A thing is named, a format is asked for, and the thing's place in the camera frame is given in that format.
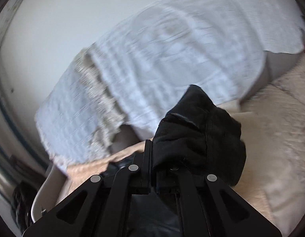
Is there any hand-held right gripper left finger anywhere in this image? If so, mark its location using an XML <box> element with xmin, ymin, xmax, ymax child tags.
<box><xmin>23</xmin><ymin>139</ymin><xmax>153</xmax><ymax>237</ymax></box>

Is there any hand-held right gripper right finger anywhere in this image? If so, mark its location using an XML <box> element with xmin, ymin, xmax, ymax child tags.
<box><xmin>155</xmin><ymin>166</ymin><xmax>283</xmax><ymax>237</ymax></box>

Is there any black garment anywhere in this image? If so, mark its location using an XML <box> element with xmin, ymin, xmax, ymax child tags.
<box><xmin>99</xmin><ymin>84</ymin><xmax>247</xmax><ymax>237</ymax></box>

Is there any grey-blue lace-edged pillow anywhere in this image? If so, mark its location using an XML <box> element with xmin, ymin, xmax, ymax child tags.
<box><xmin>35</xmin><ymin>48</ymin><xmax>126</xmax><ymax>172</ymax></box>

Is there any peach quilted blanket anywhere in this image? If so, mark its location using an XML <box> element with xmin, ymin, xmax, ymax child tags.
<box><xmin>65</xmin><ymin>79</ymin><xmax>305</xmax><ymax>230</ymax></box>

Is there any white embroidered pillow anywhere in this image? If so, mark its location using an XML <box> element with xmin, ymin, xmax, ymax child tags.
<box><xmin>91</xmin><ymin>0</ymin><xmax>305</xmax><ymax>139</ymax></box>

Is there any dark bundle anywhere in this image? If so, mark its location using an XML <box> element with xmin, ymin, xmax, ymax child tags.
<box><xmin>11</xmin><ymin>180</ymin><xmax>38</xmax><ymax>230</ymax></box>

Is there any white quilted seat cover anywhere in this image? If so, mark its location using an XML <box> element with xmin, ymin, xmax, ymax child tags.
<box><xmin>266</xmin><ymin>52</ymin><xmax>305</xmax><ymax>99</ymax></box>

